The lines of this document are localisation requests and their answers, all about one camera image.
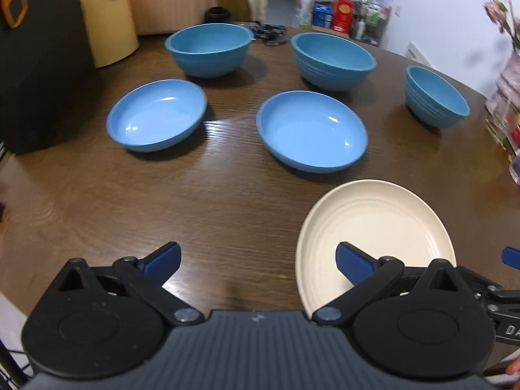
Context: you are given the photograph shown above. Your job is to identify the pink artificial flowers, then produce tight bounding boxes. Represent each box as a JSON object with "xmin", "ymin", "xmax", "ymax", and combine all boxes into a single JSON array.
[{"xmin": 461, "ymin": 0, "xmax": 520, "ymax": 51}]

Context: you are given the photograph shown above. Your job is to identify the pink speckled vase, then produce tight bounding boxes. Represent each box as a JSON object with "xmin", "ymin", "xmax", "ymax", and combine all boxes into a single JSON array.
[{"xmin": 493, "ymin": 52, "xmax": 520, "ymax": 106}]

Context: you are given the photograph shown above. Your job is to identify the large blue deep bowl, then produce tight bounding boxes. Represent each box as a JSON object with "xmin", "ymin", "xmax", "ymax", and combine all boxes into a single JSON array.
[
  {"xmin": 164, "ymin": 23, "xmax": 256, "ymax": 79},
  {"xmin": 291, "ymin": 32, "xmax": 377, "ymax": 92}
]

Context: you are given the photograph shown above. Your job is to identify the cream round plate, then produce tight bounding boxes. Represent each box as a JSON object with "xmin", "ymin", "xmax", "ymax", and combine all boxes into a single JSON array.
[{"xmin": 296, "ymin": 179, "xmax": 458, "ymax": 313}]

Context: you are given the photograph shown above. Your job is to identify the white plastic bag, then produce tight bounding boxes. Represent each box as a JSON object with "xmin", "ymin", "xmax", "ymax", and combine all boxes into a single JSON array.
[{"xmin": 298, "ymin": 0, "xmax": 334, "ymax": 29}]

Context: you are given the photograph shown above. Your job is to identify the large black case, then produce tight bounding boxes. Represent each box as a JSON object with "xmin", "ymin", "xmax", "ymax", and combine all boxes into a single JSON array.
[{"xmin": 0, "ymin": 0, "xmax": 96, "ymax": 155}]

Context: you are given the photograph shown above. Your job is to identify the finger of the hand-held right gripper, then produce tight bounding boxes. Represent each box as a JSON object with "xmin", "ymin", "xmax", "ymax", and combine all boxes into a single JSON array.
[
  {"xmin": 457, "ymin": 266, "xmax": 520, "ymax": 307},
  {"xmin": 501, "ymin": 247, "xmax": 520, "ymax": 271}
]

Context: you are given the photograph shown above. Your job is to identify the red carton box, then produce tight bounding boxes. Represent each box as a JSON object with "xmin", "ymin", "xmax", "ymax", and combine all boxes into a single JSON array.
[{"xmin": 332, "ymin": 0, "xmax": 354, "ymax": 33}]

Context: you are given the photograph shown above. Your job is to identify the white flat box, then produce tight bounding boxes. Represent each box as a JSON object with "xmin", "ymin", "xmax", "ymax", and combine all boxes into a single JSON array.
[{"xmin": 404, "ymin": 42, "xmax": 433, "ymax": 68}]

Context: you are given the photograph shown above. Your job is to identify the small blue deep bowl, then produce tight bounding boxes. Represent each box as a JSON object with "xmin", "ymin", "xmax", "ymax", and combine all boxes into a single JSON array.
[{"xmin": 405, "ymin": 66, "xmax": 471, "ymax": 128}]

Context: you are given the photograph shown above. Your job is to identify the black cup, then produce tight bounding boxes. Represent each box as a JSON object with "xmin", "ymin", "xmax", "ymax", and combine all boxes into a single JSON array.
[{"xmin": 204, "ymin": 7, "xmax": 233, "ymax": 25}]

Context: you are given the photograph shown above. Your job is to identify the metal wire rack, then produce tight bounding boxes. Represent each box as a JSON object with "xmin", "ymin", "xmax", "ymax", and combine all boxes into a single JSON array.
[{"xmin": 349, "ymin": 0, "xmax": 393, "ymax": 47}]

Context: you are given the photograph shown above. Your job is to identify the clear drinking glass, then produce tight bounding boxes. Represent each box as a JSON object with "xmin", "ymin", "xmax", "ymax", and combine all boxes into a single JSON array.
[{"xmin": 485, "ymin": 101, "xmax": 520, "ymax": 156}]

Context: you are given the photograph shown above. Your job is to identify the shallow blue bowl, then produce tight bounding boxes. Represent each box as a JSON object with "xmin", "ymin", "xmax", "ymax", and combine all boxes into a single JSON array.
[
  {"xmin": 106, "ymin": 79, "xmax": 208, "ymax": 153},
  {"xmin": 256, "ymin": 90, "xmax": 369, "ymax": 173}
]

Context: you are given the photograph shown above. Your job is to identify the pink ribbed suitcase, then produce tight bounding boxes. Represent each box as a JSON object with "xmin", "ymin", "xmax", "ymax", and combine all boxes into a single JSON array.
[{"xmin": 122, "ymin": 0, "xmax": 220, "ymax": 36}]

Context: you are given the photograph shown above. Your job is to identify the blue lanyard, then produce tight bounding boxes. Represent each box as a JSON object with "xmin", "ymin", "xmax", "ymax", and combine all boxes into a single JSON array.
[{"xmin": 246, "ymin": 22, "xmax": 287, "ymax": 47}]

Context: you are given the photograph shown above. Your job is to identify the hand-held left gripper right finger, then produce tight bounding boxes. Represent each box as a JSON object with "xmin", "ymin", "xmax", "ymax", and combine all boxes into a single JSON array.
[{"xmin": 311, "ymin": 241, "xmax": 474, "ymax": 328}]

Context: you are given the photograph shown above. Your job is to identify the yellow cylindrical container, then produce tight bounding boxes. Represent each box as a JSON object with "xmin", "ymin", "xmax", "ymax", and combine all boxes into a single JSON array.
[{"xmin": 77, "ymin": 0, "xmax": 139, "ymax": 69}]

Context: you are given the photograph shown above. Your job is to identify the blue carton box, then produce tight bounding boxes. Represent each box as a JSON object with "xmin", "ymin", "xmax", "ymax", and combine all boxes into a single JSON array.
[{"xmin": 313, "ymin": 2, "xmax": 334, "ymax": 27}]

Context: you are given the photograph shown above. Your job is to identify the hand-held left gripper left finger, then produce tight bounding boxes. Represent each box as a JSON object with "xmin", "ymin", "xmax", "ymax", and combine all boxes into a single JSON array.
[{"xmin": 57, "ymin": 241, "xmax": 206, "ymax": 328}]

